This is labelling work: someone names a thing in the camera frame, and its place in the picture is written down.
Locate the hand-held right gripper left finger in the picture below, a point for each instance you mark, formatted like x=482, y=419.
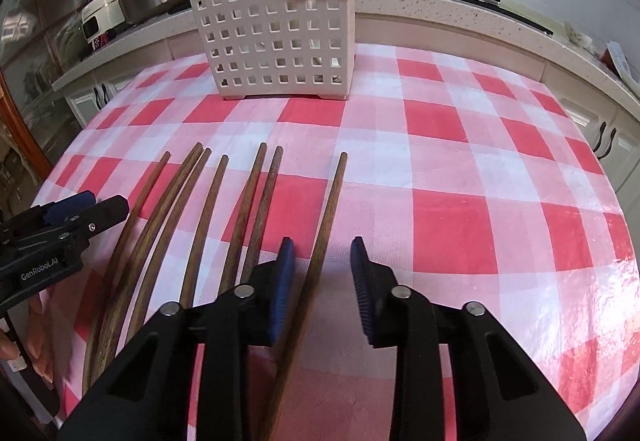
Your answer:
x=280, y=291

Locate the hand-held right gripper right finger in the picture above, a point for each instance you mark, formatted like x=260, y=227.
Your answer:
x=360, y=286

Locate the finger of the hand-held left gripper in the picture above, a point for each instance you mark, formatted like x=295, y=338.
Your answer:
x=107, y=213
x=70, y=207

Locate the white perforated plastic basket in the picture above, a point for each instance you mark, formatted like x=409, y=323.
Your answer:
x=260, y=46

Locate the person's left hand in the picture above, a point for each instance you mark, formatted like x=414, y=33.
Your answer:
x=40, y=336

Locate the red white checked tablecloth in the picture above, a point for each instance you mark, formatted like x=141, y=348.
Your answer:
x=450, y=171

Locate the dark pink patterned packet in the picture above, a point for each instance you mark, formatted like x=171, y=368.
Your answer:
x=102, y=42

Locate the wooden framed glass door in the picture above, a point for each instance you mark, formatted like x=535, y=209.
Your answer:
x=30, y=36

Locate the white kitchen appliance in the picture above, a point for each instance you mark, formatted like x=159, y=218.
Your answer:
x=100, y=16

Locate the small white bowl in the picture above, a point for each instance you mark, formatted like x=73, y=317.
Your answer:
x=578, y=35

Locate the red box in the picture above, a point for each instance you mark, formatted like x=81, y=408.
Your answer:
x=620, y=63

